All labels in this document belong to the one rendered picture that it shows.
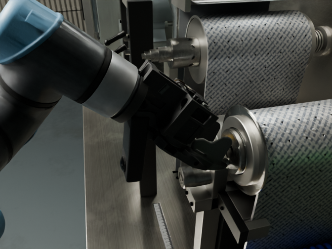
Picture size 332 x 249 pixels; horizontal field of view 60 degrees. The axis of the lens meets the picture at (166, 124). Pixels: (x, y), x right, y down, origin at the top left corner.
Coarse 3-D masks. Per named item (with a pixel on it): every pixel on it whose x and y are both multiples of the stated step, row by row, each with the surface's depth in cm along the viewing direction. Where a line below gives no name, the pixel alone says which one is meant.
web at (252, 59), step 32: (224, 32) 57; (256, 32) 58; (288, 32) 60; (224, 64) 58; (256, 64) 60; (288, 64) 62; (224, 96) 63; (256, 96) 65; (288, 96) 67; (288, 128) 43; (320, 128) 44; (288, 160) 42; (320, 160) 44
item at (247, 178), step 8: (232, 120) 47; (240, 120) 44; (224, 128) 50; (240, 128) 44; (248, 128) 43; (248, 136) 42; (248, 144) 42; (256, 144) 42; (248, 152) 43; (256, 152) 42; (248, 160) 43; (256, 160) 42; (248, 168) 43; (256, 168) 42; (232, 176) 49; (240, 176) 46; (248, 176) 44; (256, 176) 43; (240, 184) 47; (248, 184) 45
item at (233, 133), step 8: (232, 128) 47; (232, 136) 45; (240, 136) 44; (232, 144) 45; (240, 144) 43; (232, 152) 46; (240, 152) 43; (232, 160) 47; (240, 160) 43; (232, 168) 46; (240, 168) 44
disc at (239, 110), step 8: (232, 112) 48; (240, 112) 46; (248, 112) 43; (224, 120) 52; (248, 120) 43; (256, 120) 42; (256, 128) 41; (256, 136) 42; (264, 144) 40; (264, 152) 40; (264, 160) 40; (264, 168) 41; (264, 176) 41; (256, 184) 44; (264, 184) 42; (248, 192) 47; (256, 192) 44
